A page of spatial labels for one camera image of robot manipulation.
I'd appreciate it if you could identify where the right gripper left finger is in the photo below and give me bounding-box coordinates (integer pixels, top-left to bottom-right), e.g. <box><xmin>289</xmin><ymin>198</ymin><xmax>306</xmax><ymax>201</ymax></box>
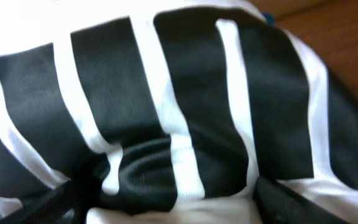
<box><xmin>0</xmin><ymin>182</ymin><xmax>86</xmax><ymax>224</ymax></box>

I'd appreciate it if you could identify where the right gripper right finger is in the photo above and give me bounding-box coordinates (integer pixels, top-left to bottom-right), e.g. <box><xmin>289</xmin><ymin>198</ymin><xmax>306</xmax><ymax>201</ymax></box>
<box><xmin>253</xmin><ymin>177</ymin><xmax>347</xmax><ymax>224</ymax></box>

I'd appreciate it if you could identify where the white t-shirt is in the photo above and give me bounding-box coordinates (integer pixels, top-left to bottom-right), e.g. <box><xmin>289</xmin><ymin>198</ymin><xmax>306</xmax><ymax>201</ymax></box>
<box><xmin>0</xmin><ymin>1</ymin><xmax>358</xmax><ymax>223</ymax></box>

